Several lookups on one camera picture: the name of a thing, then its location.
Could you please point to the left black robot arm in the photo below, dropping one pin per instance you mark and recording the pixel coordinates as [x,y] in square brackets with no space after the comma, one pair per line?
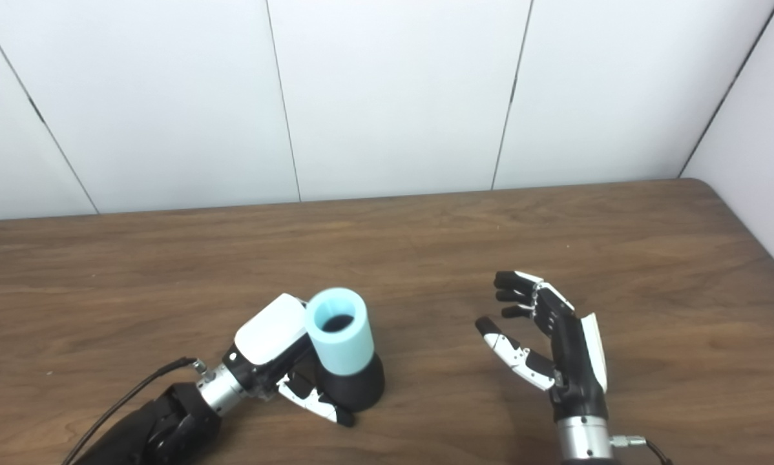
[161,423]

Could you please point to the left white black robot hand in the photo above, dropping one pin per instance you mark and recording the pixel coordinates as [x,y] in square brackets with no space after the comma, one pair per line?
[271,329]

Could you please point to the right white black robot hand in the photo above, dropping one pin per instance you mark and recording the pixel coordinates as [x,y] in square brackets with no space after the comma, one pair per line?
[574,361]

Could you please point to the black funnel-shaped nozzle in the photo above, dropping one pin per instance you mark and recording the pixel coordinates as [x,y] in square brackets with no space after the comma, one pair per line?
[358,387]

